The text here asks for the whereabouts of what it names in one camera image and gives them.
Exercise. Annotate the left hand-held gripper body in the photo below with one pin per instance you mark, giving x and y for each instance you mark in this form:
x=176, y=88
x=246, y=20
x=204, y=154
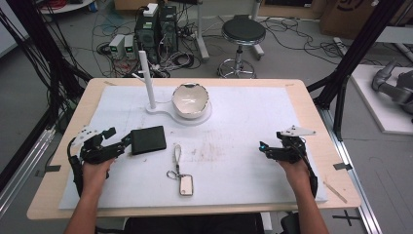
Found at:
x=94, y=152

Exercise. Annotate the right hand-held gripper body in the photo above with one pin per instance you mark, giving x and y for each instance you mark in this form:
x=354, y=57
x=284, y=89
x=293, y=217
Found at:
x=290, y=148

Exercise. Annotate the black wallet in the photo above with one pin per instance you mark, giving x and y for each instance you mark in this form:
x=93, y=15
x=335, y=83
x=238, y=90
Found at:
x=147, y=139

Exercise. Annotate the person's left hand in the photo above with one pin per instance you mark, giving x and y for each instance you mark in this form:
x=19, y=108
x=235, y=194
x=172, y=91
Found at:
x=95, y=175

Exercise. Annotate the person's right hand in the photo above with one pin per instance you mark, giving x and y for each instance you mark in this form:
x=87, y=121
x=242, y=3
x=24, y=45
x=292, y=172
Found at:
x=293, y=174

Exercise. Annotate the white table mat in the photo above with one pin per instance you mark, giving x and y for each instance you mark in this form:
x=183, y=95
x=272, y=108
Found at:
x=227, y=162

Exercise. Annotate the wooden table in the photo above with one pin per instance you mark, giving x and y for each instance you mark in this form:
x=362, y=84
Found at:
x=334, y=152

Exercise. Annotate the black tape strip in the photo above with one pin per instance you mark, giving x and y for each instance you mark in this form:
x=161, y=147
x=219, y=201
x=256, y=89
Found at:
x=48, y=169
x=342, y=166

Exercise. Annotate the white stand with pole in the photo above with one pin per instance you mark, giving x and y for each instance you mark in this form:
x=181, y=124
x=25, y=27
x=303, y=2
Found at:
x=150, y=84

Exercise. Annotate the thin wooden stick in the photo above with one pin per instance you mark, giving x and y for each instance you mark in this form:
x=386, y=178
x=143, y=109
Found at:
x=335, y=192

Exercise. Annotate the white ceramic bowl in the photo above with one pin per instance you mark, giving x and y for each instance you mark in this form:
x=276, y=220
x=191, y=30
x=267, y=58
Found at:
x=190, y=100

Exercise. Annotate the grey power supply unit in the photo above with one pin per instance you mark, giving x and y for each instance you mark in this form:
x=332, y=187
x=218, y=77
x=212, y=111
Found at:
x=129, y=47
x=116, y=46

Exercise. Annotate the white platform board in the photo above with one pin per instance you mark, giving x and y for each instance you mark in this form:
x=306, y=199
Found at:
x=376, y=107

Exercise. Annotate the black computer tower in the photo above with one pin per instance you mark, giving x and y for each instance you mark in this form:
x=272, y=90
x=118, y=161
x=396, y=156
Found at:
x=168, y=29
x=146, y=35

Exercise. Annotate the black round stool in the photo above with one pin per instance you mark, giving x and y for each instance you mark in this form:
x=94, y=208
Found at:
x=243, y=32

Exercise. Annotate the white stand leg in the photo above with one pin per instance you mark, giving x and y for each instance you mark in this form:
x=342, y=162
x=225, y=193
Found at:
x=201, y=39

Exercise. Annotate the cardboard box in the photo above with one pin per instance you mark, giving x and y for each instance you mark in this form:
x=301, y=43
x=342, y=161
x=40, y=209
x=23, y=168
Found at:
x=350, y=16

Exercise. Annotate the black metal frame post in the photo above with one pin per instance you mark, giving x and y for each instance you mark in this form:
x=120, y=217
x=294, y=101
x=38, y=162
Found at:
x=42, y=48
x=354, y=55

